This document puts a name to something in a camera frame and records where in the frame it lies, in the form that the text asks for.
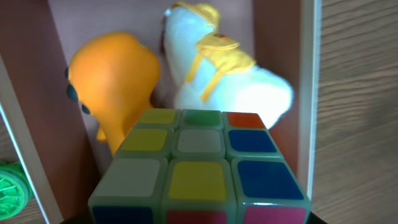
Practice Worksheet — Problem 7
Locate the white plush duck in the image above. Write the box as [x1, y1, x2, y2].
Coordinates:
[162, 1, 294, 128]

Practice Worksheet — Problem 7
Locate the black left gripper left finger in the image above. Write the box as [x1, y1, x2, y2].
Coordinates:
[60, 212, 93, 224]

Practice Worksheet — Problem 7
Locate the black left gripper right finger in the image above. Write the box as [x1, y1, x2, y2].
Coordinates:
[307, 212, 327, 224]

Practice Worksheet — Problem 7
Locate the orange dinosaur toy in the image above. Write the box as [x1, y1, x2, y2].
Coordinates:
[65, 32, 161, 154]

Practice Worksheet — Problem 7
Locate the green round plastic toy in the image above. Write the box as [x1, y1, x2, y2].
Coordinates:
[1, 161, 33, 221]

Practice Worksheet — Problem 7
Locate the multicoloured puzzle cube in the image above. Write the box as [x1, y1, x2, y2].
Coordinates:
[88, 109, 311, 224]

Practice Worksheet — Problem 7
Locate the white box with pink interior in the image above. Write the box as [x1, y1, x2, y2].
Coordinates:
[1, 1, 322, 223]

